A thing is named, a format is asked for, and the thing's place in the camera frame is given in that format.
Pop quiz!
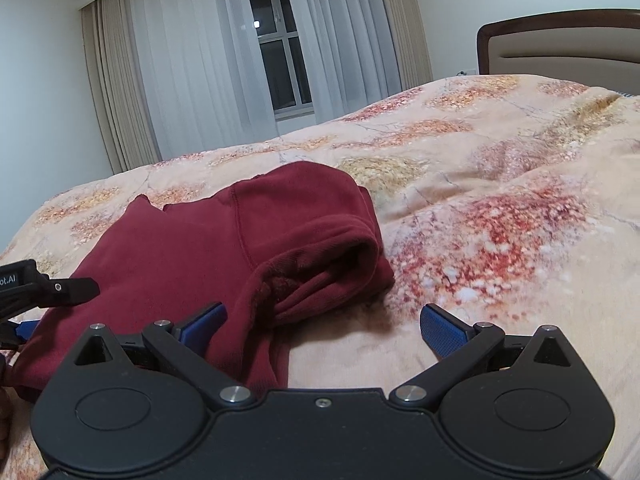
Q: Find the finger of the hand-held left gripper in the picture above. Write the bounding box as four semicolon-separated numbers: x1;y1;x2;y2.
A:
14;319;42;347
36;277;100;307

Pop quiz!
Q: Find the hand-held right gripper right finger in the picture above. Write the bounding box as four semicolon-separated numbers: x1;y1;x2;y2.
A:
389;303;572;409

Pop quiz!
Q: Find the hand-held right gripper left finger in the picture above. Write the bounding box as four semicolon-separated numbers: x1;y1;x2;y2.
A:
73;302;257;409

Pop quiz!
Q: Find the maroon sweatshirt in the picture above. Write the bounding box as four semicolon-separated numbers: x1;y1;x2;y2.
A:
9;162;397;404

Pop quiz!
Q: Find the person's left hand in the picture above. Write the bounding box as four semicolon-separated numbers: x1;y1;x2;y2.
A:
0;389;13;462

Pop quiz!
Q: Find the floral printed blanket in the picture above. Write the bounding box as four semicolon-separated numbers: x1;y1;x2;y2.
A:
0;74;640;480

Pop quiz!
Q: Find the beige curtain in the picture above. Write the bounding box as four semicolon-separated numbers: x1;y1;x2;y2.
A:
372;0;434;92
80;0;164;176

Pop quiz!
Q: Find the sheer white curtain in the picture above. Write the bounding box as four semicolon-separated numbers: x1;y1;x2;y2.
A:
279;0;404;127
122;0;279;162

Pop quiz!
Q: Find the window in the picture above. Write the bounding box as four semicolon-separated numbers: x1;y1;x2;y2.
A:
242;0;316;122

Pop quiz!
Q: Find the padded headboard with brown frame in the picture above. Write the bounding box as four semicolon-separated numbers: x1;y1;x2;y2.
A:
476;8;640;97

